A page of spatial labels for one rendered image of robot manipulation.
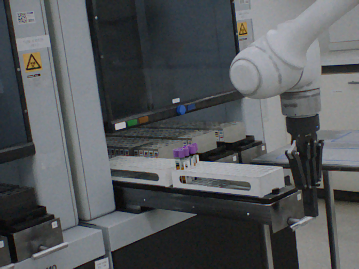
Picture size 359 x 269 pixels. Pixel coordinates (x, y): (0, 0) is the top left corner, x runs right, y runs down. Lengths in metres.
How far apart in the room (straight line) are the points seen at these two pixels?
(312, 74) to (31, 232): 0.76
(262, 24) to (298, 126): 2.80
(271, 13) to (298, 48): 3.04
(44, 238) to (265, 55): 0.73
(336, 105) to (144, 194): 2.50
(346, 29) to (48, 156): 3.34
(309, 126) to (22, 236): 0.72
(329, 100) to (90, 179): 2.57
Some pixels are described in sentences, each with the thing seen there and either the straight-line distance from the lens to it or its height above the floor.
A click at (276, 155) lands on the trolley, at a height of 0.82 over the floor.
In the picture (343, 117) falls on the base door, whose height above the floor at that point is 0.55.
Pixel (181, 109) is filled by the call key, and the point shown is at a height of 0.98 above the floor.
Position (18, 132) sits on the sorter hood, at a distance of 1.72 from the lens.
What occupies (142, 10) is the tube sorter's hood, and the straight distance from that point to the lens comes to 1.99.
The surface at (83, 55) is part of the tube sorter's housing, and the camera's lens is 1.85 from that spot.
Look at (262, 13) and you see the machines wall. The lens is 4.29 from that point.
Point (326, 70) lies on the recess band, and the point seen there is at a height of 0.83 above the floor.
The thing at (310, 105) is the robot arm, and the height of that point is 1.03.
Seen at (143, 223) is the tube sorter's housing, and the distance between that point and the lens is 1.89.
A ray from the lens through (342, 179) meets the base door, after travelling 4.30.
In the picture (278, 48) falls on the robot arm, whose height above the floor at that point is 1.17.
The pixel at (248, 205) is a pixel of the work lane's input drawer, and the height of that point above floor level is 0.80.
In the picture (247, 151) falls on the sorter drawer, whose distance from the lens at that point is 2.21.
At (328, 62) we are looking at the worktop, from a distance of 4.16.
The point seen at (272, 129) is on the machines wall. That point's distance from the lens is 4.33.
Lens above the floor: 1.25
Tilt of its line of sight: 10 degrees down
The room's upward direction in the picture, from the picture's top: 7 degrees counter-clockwise
